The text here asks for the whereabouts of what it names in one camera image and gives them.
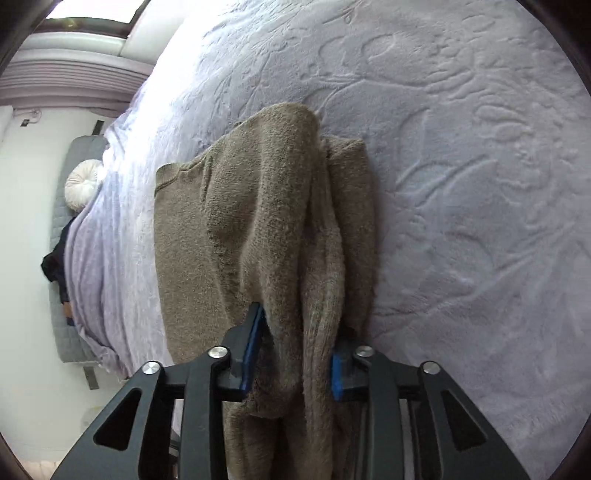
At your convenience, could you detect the brown knit sweater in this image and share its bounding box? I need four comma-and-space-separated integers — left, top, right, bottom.
154, 103, 376, 479

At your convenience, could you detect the lavender embossed bed blanket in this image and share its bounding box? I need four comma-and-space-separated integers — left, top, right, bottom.
71, 1, 590, 479

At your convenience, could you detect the dark clothing pile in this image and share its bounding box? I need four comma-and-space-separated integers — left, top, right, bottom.
41, 219, 74, 326

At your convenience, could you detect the wooden framed window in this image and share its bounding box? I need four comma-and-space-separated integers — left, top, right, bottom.
35, 0, 150, 39

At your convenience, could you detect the grey quilted headboard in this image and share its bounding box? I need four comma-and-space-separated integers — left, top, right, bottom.
49, 135, 107, 365

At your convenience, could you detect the round white cushion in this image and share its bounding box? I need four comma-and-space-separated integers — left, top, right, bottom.
64, 159, 105, 212

